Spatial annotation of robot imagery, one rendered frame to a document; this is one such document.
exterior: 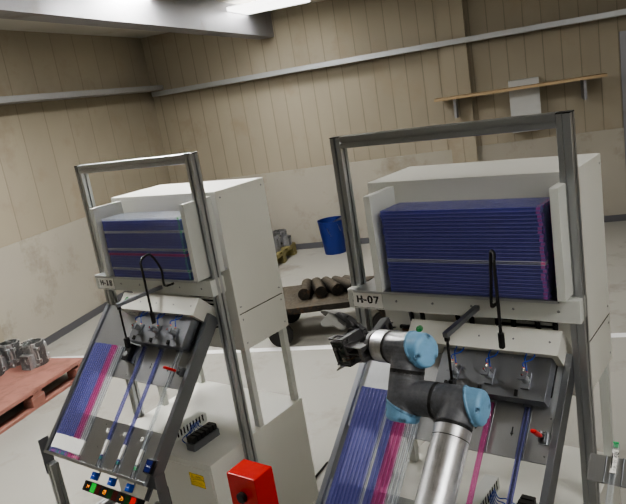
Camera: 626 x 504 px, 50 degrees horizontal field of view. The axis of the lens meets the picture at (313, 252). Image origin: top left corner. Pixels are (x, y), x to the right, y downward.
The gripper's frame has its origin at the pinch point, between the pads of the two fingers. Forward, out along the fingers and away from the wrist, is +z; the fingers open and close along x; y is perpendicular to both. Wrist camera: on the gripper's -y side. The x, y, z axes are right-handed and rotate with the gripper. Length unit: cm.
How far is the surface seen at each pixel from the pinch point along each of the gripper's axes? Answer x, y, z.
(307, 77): -105, -470, 552
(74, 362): 73, -45, 451
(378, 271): 0, -45, 28
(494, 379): 36, -46, -5
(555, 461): 56, -39, -24
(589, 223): 5, -92, -19
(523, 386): 38, -47, -14
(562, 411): 46, -50, -23
